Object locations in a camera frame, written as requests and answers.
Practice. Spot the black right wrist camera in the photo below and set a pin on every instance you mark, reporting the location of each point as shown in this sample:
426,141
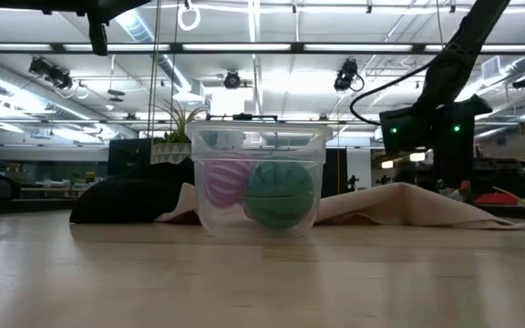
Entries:
404,132

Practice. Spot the green striped melon toy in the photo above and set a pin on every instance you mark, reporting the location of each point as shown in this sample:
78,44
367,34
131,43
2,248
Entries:
281,193

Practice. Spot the black cloth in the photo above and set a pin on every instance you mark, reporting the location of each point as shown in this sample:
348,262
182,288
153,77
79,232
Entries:
126,200

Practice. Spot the small black tripod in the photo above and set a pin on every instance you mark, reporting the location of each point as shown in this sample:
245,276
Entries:
352,182

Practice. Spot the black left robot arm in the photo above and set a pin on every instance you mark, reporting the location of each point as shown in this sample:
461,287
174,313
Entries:
62,4

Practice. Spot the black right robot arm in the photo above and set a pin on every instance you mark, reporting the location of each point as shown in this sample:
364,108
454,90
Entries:
463,50

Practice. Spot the beige cloth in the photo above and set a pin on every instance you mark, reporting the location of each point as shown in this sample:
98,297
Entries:
381,207

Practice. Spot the black clamp on rail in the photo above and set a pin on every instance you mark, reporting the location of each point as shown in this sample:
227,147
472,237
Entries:
244,117

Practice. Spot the black upright panel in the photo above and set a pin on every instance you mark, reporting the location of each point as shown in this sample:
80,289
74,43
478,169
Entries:
337,171

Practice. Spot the succulent in white geometric pot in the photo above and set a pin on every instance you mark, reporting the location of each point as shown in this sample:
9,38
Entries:
171,152

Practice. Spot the red storage bin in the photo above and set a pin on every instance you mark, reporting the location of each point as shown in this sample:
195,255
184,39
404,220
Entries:
495,199

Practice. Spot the small black ceiling fixture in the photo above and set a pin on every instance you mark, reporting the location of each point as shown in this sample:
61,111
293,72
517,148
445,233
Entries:
523,82

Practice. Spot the black box speaker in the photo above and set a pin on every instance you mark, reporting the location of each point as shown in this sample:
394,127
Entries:
128,157

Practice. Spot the black horizontal frame rail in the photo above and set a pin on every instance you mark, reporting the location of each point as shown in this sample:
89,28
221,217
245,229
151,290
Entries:
363,122

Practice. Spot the pink white striped produce toy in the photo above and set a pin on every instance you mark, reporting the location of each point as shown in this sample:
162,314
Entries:
226,180

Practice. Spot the clear plastic tupperware container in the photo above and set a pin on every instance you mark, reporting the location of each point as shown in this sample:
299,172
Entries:
226,136

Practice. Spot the black round ceiling camera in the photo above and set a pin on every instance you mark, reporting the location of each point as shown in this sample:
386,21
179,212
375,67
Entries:
232,80

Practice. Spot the black ceiling track light cluster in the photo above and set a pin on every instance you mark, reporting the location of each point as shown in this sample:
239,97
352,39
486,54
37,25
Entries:
53,73

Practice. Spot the black overhead frame beam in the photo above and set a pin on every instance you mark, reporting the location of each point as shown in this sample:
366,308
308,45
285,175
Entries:
176,47

